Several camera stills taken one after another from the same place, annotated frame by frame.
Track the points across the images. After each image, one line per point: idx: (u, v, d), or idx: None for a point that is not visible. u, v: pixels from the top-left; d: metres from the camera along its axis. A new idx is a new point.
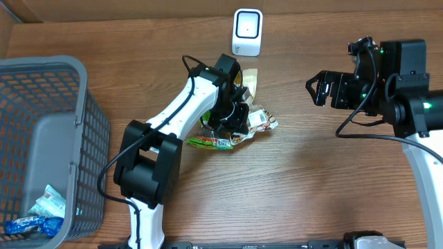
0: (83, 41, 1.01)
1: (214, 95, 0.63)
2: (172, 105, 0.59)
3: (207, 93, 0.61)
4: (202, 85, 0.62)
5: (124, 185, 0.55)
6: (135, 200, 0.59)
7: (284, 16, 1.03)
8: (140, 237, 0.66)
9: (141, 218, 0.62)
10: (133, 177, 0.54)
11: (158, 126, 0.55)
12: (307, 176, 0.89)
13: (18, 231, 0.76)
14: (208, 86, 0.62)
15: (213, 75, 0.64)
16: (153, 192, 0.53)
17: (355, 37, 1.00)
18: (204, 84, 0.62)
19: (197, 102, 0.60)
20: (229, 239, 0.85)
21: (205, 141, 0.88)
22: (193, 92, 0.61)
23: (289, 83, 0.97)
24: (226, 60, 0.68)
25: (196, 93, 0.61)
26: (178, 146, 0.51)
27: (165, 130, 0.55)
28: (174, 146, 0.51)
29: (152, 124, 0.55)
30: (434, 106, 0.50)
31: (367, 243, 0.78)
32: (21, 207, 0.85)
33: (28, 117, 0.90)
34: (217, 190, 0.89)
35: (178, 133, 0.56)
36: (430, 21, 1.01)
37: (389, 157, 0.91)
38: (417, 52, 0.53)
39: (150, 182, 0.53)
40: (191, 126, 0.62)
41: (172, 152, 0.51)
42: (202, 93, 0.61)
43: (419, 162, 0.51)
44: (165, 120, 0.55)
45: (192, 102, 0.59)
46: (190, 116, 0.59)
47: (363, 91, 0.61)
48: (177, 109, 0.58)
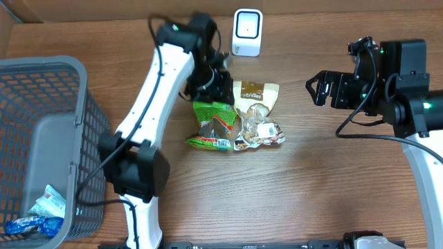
0: (89, 41, 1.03)
1: (187, 66, 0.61)
2: (141, 98, 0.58)
3: (177, 66, 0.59)
4: (172, 54, 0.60)
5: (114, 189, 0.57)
6: (129, 198, 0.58)
7: (284, 17, 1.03)
8: (138, 235, 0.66)
9: (136, 214, 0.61)
10: (120, 183, 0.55)
11: (130, 133, 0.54)
12: (307, 176, 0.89)
13: (19, 230, 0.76)
14: (178, 56, 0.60)
15: (185, 35, 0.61)
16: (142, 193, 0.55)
17: (355, 37, 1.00)
18: (173, 55, 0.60)
19: (169, 82, 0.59)
20: (229, 239, 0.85)
21: (205, 141, 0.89)
22: (161, 72, 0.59)
23: (289, 84, 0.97)
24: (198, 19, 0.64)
25: (166, 71, 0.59)
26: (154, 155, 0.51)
27: (138, 135, 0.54)
28: (148, 157, 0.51)
29: (123, 133, 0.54)
30: (434, 106, 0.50)
31: (367, 243, 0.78)
32: (22, 207, 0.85)
33: (28, 117, 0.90)
34: (217, 190, 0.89)
35: (152, 136, 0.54)
36: (430, 21, 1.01)
37: (389, 157, 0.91)
38: (416, 52, 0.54)
39: (138, 182, 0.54)
40: (172, 105, 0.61)
41: (147, 161, 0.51)
42: (173, 68, 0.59)
43: (419, 162, 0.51)
44: (136, 125, 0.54)
45: (163, 84, 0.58)
46: (165, 103, 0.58)
47: (364, 90, 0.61)
48: (148, 103, 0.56)
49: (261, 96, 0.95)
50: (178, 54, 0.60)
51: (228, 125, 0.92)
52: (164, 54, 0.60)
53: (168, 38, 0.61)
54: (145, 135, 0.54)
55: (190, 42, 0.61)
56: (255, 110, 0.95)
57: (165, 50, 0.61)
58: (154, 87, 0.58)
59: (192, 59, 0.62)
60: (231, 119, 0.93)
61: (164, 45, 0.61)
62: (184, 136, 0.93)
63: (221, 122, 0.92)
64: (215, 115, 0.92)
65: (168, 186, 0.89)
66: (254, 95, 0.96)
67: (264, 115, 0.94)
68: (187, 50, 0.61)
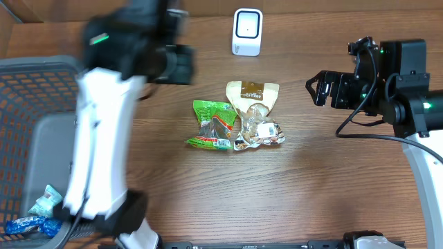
0: (76, 34, 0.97)
1: (127, 99, 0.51)
2: (78, 159, 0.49)
3: (115, 106, 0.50)
4: (102, 86, 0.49)
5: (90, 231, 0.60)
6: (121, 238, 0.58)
7: (284, 16, 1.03)
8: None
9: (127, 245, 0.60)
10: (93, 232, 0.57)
11: (82, 204, 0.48)
12: (307, 176, 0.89)
13: (19, 230, 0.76)
14: (113, 89, 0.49)
15: (121, 57, 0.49)
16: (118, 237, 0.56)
17: (355, 37, 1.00)
18: (99, 86, 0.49)
19: (111, 127, 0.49)
20: (229, 239, 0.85)
21: (205, 141, 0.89)
22: (96, 120, 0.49)
23: (289, 83, 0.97)
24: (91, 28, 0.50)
25: (103, 117, 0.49)
26: (112, 227, 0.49)
27: (90, 207, 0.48)
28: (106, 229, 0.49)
29: (73, 207, 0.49)
30: (435, 106, 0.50)
31: (367, 243, 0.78)
32: (21, 207, 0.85)
33: (28, 117, 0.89)
34: (217, 190, 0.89)
35: (107, 206, 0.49)
36: (430, 21, 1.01)
37: (389, 157, 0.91)
38: (417, 51, 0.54)
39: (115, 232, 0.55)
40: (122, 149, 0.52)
41: (108, 231, 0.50)
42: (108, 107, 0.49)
43: (419, 162, 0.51)
44: (83, 198, 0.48)
45: (104, 135, 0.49)
46: (115, 152, 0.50)
47: (363, 90, 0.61)
48: (89, 165, 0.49)
49: (261, 96, 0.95)
50: (111, 86, 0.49)
51: (228, 125, 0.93)
52: (90, 93, 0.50)
53: (97, 54, 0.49)
54: (97, 207, 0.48)
55: (127, 47, 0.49)
56: (255, 110, 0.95)
57: (89, 82, 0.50)
58: (91, 144, 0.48)
59: (134, 77, 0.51)
60: (232, 118, 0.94)
61: (94, 72, 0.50)
62: (185, 136, 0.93)
63: (221, 122, 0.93)
64: (215, 115, 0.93)
65: (168, 186, 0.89)
66: (254, 95, 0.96)
67: (264, 115, 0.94)
68: (122, 70, 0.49)
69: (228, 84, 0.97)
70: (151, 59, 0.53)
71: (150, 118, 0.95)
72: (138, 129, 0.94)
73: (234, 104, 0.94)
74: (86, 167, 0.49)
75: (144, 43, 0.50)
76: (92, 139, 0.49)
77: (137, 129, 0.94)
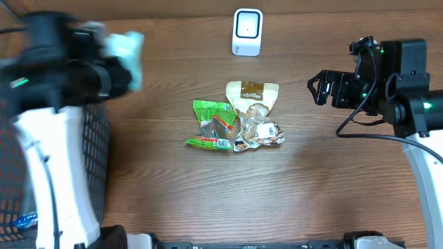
0: None
1: (72, 121, 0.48)
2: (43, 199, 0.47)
3: (61, 156, 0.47)
4: (43, 126, 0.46)
5: None
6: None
7: (284, 16, 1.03)
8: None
9: None
10: None
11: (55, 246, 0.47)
12: (307, 176, 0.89)
13: (25, 223, 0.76)
14: (55, 139, 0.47)
15: (43, 83, 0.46)
16: None
17: (355, 37, 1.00)
18: (46, 126, 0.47)
19: (63, 167, 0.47)
20: (229, 239, 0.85)
21: (205, 141, 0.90)
22: (43, 155, 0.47)
23: (289, 84, 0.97)
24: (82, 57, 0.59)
25: (50, 151, 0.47)
26: None
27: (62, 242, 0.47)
28: None
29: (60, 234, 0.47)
30: (435, 106, 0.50)
31: (367, 243, 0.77)
32: (22, 207, 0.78)
33: None
34: (217, 190, 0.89)
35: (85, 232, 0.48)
36: (431, 21, 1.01)
37: (390, 157, 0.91)
38: (416, 52, 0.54)
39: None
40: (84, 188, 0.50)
41: None
42: (56, 142, 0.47)
43: (419, 162, 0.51)
44: (56, 234, 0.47)
45: (59, 185, 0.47)
46: (74, 189, 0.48)
47: (363, 90, 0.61)
48: (54, 210, 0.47)
49: (261, 96, 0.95)
50: (52, 133, 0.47)
51: (228, 125, 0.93)
52: (31, 130, 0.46)
53: (20, 100, 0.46)
54: (72, 238, 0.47)
55: (54, 89, 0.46)
56: (255, 110, 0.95)
57: (28, 124, 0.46)
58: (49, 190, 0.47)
59: (68, 104, 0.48)
60: (231, 119, 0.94)
61: (25, 122, 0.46)
62: (185, 136, 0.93)
63: (221, 122, 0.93)
64: (215, 115, 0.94)
65: (167, 186, 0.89)
66: (254, 95, 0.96)
67: (264, 115, 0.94)
68: (53, 102, 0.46)
69: (228, 84, 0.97)
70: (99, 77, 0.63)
71: (150, 118, 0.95)
72: (138, 130, 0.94)
73: (233, 104, 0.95)
74: (51, 214, 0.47)
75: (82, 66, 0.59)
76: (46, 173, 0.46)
77: (138, 129, 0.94)
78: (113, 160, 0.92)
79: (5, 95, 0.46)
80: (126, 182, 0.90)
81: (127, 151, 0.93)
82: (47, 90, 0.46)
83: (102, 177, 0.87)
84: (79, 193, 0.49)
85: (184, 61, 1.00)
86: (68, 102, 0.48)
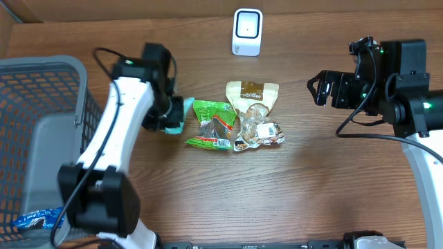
0: (75, 53, 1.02)
1: (146, 95, 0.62)
2: (102, 128, 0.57)
3: (131, 107, 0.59)
4: (132, 87, 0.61)
5: (80, 227, 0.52)
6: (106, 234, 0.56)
7: (284, 16, 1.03)
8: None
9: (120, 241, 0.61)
10: (89, 218, 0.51)
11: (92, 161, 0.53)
12: (307, 176, 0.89)
13: (25, 223, 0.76)
14: (136, 95, 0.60)
15: (140, 68, 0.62)
16: (113, 228, 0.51)
17: (355, 37, 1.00)
18: (132, 87, 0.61)
19: (129, 115, 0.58)
20: (229, 239, 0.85)
21: (205, 141, 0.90)
22: (120, 102, 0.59)
23: (289, 84, 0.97)
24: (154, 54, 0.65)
25: (125, 101, 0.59)
26: (120, 183, 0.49)
27: (100, 162, 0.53)
28: (114, 185, 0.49)
29: (85, 162, 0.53)
30: (435, 106, 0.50)
31: (367, 243, 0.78)
32: (22, 207, 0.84)
33: (28, 117, 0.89)
34: (217, 190, 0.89)
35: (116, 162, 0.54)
36: (431, 21, 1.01)
37: (389, 157, 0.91)
38: (416, 51, 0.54)
39: (106, 220, 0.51)
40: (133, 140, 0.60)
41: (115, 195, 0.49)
42: (131, 97, 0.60)
43: (419, 162, 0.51)
44: (97, 153, 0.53)
45: (120, 124, 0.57)
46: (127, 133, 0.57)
47: (363, 90, 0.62)
48: (106, 136, 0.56)
49: (261, 96, 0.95)
50: (135, 91, 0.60)
51: (228, 125, 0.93)
52: (121, 86, 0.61)
53: (122, 71, 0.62)
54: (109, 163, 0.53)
55: (147, 75, 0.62)
56: (255, 110, 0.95)
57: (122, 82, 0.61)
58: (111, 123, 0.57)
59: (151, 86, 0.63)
60: (231, 119, 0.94)
61: (120, 79, 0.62)
62: (185, 136, 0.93)
63: (221, 122, 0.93)
64: (215, 115, 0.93)
65: (167, 186, 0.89)
66: (254, 95, 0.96)
67: (264, 115, 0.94)
68: (144, 79, 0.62)
69: (228, 84, 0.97)
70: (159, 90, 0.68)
71: None
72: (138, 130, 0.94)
73: (233, 104, 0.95)
74: (103, 137, 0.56)
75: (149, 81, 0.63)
76: (116, 113, 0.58)
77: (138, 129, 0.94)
78: None
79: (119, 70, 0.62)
80: None
81: None
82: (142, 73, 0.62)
83: None
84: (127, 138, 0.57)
85: (184, 61, 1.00)
86: (151, 88, 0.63)
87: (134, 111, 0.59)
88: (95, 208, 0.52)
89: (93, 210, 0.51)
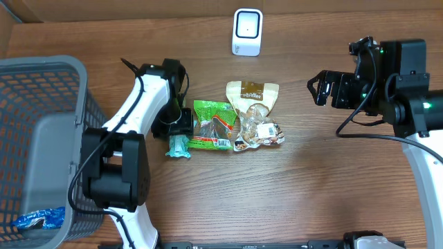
0: (75, 53, 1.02)
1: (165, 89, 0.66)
2: (124, 105, 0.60)
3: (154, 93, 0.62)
4: (154, 81, 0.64)
5: (95, 196, 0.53)
6: (114, 209, 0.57)
7: (284, 17, 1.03)
8: (133, 240, 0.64)
9: (127, 223, 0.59)
10: (104, 185, 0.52)
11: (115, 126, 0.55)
12: (307, 177, 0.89)
13: (25, 223, 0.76)
14: (158, 85, 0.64)
15: (160, 70, 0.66)
16: (127, 196, 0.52)
17: (355, 37, 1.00)
18: (154, 81, 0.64)
19: (150, 99, 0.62)
20: (229, 239, 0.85)
21: (205, 141, 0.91)
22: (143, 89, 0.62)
23: (289, 84, 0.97)
24: (171, 61, 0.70)
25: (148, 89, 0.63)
26: (140, 142, 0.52)
27: (122, 129, 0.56)
28: (134, 144, 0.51)
29: (109, 128, 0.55)
30: (435, 106, 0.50)
31: (367, 243, 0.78)
32: (21, 207, 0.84)
33: (28, 117, 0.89)
34: (217, 190, 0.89)
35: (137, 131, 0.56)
36: (431, 21, 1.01)
37: (389, 157, 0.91)
38: (416, 52, 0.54)
39: (120, 187, 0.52)
40: (148, 124, 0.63)
41: (133, 158, 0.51)
42: (153, 88, 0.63)
43: (419, 162, 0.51)
44: (121, 121, 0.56)
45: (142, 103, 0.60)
46: (147, 113, 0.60)
47: (363, 90, 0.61)
48: (129, 109, 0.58)
49: (261, 96, 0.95)
50: (157, 82, 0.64)
51: (228, 125, 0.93)
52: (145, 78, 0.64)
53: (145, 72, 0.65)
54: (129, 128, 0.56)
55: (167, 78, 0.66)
56: (255, 110, 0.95)
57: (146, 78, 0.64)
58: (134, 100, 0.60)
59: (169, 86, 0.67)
60: (232, 119, 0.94)
61: (145, 77, 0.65)
62: None
63: (221, 122, 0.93)
64: (215, 115, 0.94)
65: (167, 186, 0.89)
66: (254, 95, 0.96)
67: (264, 115, 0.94)
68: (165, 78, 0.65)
69: (228, 84, 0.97)
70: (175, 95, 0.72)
71: None
72: None
73: (234, 104, 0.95)
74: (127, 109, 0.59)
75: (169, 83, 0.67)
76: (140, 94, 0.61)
77: None
78: None
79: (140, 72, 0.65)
80: None
81: None
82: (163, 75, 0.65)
83: None
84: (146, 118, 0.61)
85: (184, 61, 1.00)
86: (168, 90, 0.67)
87: (155, 97, 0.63)
88: (111, 173, 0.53)
89: (108, 176, 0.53)
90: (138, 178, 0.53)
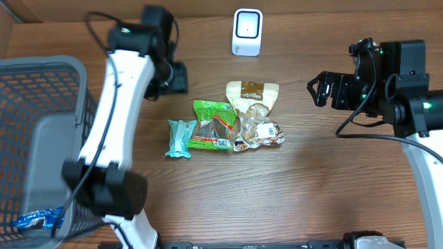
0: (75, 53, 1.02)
1: (147, 69, 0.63)
2: (100, 117, 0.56)
3: (131, 88, 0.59)
4: (130, 64, 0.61)
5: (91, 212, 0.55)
6: (111, 218, 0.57)
7: (284, 17, 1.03)
8: (133, 243, 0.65)
9: (124, 229, 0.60)
10: (97, 208, 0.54)
11: (94, 155, 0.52)
12: (307, 177, 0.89)
13: (25, 223, 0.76)
14: (134, 69, 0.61)
15: (136, 35, 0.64)
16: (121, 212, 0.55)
17: (354, 38, 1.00)
18: (128, 62, 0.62)
19: (127, 99, 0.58)
20: (229, 239, 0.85)
21: (205, 141, 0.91)
22: (118, 83, 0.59)
23: (289, 84, 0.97)
24: (154, 14, 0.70)
25: (124, 81, 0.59)
26: (122, 179, 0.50)
27: (103, 156, 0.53)
28: (117, 182, 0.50)
29: (87, 158, 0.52)
30: (435, 106, 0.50)
31: (367, 243, 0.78)
32: (21, 207, 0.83)
33: (28, 117, 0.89)
34: (217, 190, 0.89)
35: (119, 156, 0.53)
36: (430, 21, 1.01)
37: (389, 157, 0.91)
38: (415, 52, 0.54)
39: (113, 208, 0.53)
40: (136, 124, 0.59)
41: (118, 193, 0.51)
42: (129, 76, 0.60)
43: (419, 162, 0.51)
44: (99, 146, 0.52)
45: (120, 109, 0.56)
46: (127, 117, 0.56)
47: (363, 91, 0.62)
48: (106, 126, 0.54)
49: (261, 96, 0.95)
50: (131, 70, 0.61)
51: (228, 125, 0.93)
52: (118, 61, 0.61)
53: (120, 41, 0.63)
54: (111, 155, 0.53)
55: (147, 41, 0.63)
56: (255, 110, 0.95)
57: (119, 57, 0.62)
58: (111, 108, 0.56)
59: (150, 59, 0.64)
60: (232, 119, 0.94)
61: (118, 52, 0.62)
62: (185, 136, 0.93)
63: (221, 122, 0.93)
64: (215, 115, 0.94)
65: (168, 186, 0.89)
66: (254, 95, 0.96)
67: (264, 115, 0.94)
68: (143, 50, 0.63)
69: (228, 84, 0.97)
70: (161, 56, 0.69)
71: (150, 118, 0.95)
72: (138, 129, 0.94)
73: (234, 104, 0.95)
74: (104, 124, 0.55)
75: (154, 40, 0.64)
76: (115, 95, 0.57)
77: (138, 129, 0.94)
78: None
79: (115, 39, 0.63)
80: None
81: None
82: (142, 41, 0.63)
83: None
84: (129, 124, 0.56)
85: (184, 61, 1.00)
86: (151, 57, 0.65)
87: (134, 88, 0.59)
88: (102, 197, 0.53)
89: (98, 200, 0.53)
90: (128, 201, 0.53)
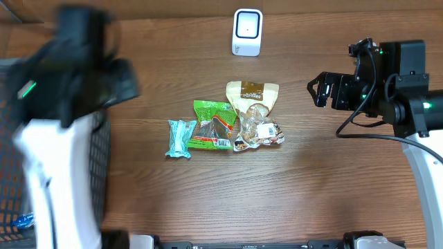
0: None
1: (79, 137, 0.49)
2: (39, 215, 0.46)
3: (61, 174, 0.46)
4: (46, 146, 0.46)
5: None
6: None
7: (284, 16, 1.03)
8: None
9: None
10: None
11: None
12: (307, 176, 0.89)
13: (25, 223, 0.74)
14: (61, 152, 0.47)
15: (28, 83, 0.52)
16: None
17: (354, 38, 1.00)
18: (39, 140, 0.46)
19: (63, 187, 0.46)
20: (229, 239, 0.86)
21: (205, 141, 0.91)
22: (46, 179, 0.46)
23: (289, 84, 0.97)
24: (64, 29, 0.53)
25: (49, 173, 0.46)
26: None
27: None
28: None
29: None
30: (434, 106, 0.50)
31: (367, 243, 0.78)
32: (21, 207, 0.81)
33: None
34: (217, 190, 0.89)
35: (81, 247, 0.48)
36: (430, 21, 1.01)
37: (389, 157, 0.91)
38: (414, 52, 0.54)
39: None
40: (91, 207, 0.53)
41: None
42: (59, 172, 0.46)
43: (419, 162, 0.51)
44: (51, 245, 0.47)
45: (59, 207, 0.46)
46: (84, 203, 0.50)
47: (363, 92, 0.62)
48: (50, 226, 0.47)
49: (261, 96, 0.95)
50: (57, 153, 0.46)
51: (228, 125, 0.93)
52: (30, 142, 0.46)
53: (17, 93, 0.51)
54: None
55: (66, 82, 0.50)
56: (255, 110, 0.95)
57: (28, 138, 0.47)
58: (48, 207, 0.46)
59: (77, 120, 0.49)
60: (232, 119, 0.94)
61: (27, 129, 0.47)
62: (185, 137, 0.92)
63: (221, 122, 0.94)
64: (215, 115, 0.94)
65: (168, 186, 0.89)
66: (254, 95, 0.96)
67: (264, 115, 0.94)
68: (62, 118, 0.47)
69: (228, 84, 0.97)
70: (89, 94, 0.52)
71: (150, 118, 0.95)
72: (138, 129, 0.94)
73: (234, 104, 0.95)
74: (46, 221, 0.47)
75: (76, 81, 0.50)
76: (45, 197, 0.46)
77: (138, 129, 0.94)
78: (113, 160, 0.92)
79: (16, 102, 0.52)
80: (126, 182, 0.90)
81: (127, 151, 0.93)
82: (57, 107, 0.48)
83: (103, 176, 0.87)
84: (79, 208, 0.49)
85: (184, 61, 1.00)
86: (75, 112, 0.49)
87: (74, 179, 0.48)
88: None
89: None
90: None
